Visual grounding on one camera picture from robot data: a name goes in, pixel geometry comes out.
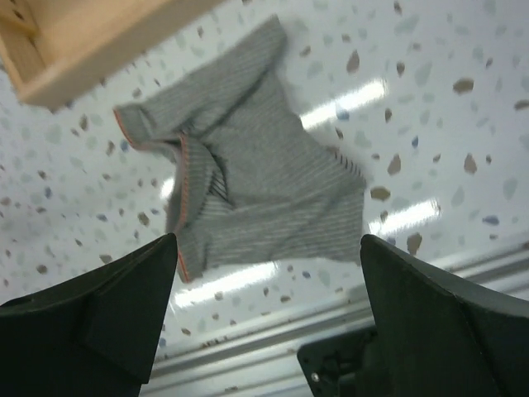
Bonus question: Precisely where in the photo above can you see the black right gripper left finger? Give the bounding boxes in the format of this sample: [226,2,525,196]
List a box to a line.
[1,233,177,397]

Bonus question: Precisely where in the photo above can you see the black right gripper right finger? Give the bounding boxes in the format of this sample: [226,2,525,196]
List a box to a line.
[360,235,528,396]

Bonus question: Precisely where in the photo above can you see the grey knitted garment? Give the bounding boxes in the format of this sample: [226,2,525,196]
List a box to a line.
[114,17,366,283]

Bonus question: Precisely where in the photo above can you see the wooden hanger rack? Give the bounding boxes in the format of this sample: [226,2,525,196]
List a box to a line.
[1,0,220,110]

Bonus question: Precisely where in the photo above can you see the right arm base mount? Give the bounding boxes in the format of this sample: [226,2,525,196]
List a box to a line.
[297,326,393,397]

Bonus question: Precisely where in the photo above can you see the aluminium mounting rail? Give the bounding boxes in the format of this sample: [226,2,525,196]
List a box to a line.
[141,236,528,396]

